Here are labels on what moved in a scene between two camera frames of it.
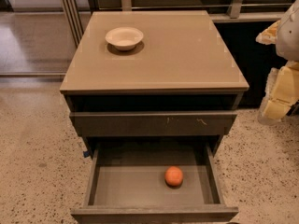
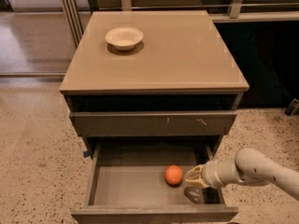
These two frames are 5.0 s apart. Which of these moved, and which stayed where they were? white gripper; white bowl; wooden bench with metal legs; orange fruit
Moved: white gripper
Stayed: white bowl; orange fruit; wooden bench with metal legs
